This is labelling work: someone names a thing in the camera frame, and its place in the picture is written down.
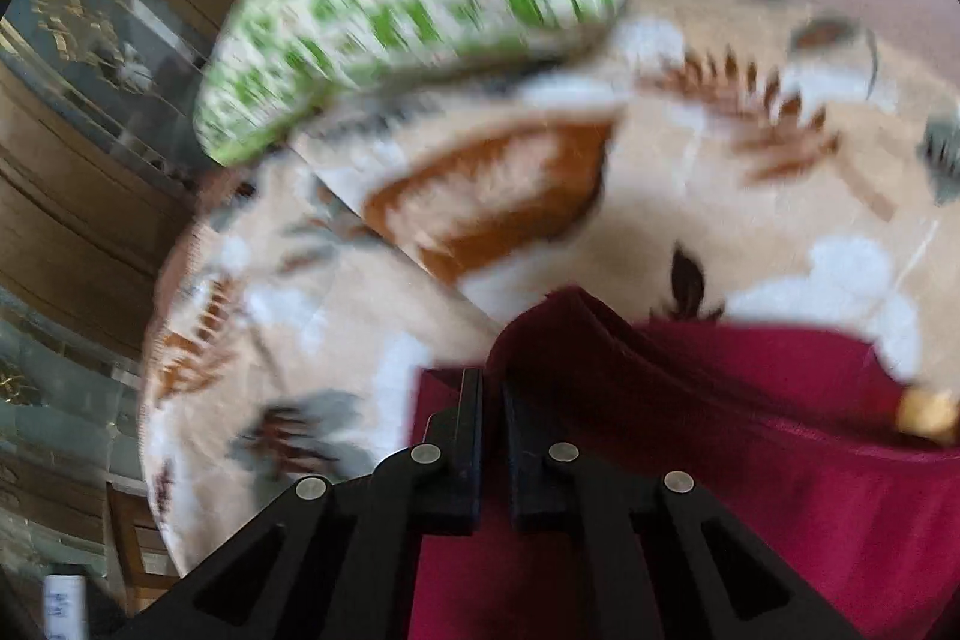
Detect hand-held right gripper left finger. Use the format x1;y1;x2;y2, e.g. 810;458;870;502
112;368;485;640

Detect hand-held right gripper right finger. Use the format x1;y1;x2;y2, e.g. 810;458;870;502
501;381;865;640

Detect dark red garment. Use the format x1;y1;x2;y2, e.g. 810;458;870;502
405;286;960;640

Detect leaf print fleece blanket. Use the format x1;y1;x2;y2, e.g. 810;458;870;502
139;0;960;582

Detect white bottle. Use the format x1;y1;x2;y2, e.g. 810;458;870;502
41;572;92;640

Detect wooden glass door cabinet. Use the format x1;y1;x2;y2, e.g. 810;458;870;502
0;0;265;615

